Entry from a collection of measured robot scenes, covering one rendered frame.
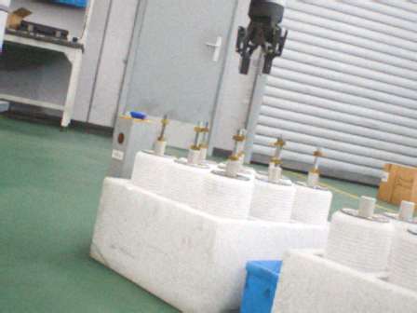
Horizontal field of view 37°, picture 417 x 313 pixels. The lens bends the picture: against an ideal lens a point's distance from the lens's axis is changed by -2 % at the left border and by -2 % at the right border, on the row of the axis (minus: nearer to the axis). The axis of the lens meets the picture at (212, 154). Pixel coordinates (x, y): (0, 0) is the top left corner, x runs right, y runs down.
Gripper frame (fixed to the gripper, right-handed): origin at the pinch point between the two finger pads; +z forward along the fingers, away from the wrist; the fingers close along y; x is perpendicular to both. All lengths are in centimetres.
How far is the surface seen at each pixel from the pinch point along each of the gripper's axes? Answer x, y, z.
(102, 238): 20.4, 13.6, 41.8
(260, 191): 4.0, -14.0, 24.1
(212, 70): -285, 402, -38
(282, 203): 0.3, -16.9, 25.5
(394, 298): 17, -57, 30
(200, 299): 19, -21, 43
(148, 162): 16.4, 7.9, 23.7
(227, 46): -294, 398, -64
